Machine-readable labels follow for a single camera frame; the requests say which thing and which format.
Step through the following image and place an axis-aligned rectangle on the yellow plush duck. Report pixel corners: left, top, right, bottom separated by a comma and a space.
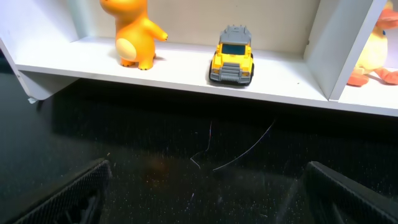
346, 0, 398, 87

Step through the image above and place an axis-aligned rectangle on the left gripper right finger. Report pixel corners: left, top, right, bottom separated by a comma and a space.
303, 161, 398, 224

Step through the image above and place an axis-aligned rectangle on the grey and yellow toy truck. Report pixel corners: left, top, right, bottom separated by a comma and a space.
208, 24, 255, 86

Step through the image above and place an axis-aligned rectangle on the white shelf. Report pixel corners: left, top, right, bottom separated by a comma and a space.
0, 0, 398, 118

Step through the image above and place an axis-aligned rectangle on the orange dinosaur figure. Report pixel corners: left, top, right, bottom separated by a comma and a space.
99, 0, 169, 71

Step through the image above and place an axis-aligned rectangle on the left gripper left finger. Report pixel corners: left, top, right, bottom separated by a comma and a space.
0, 157, 112, 224

